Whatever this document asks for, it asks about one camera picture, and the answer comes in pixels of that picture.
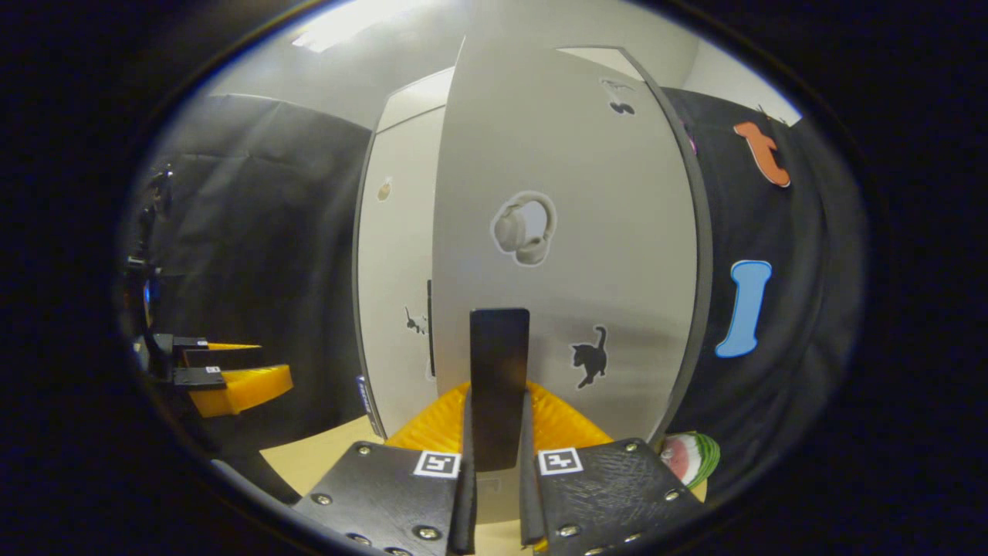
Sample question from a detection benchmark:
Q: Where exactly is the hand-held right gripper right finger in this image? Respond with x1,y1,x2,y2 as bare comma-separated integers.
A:
519,382,705,556

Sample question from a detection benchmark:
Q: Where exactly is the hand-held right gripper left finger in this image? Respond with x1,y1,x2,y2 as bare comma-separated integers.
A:
292,382,479,556

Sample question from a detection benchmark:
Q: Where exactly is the cabinet door with camera sticker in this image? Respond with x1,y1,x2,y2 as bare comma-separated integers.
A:
354,104,448,441

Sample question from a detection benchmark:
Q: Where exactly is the white double-door shoe cabinet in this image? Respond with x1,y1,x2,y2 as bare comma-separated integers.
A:
351,46,715,445

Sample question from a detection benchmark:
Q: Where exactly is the cabinet door with headphone sticker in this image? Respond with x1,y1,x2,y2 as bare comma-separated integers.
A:
431,35,715,526

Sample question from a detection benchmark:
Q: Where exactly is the white cabinet drawer front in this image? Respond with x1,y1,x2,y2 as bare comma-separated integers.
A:
377,68,456,132

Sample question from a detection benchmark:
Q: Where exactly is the watermelon slice toy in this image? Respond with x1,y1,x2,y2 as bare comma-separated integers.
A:
660,431,721,489

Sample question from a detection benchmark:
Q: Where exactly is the dark equipment stand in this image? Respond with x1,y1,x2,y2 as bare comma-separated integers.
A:
131,166,174,333

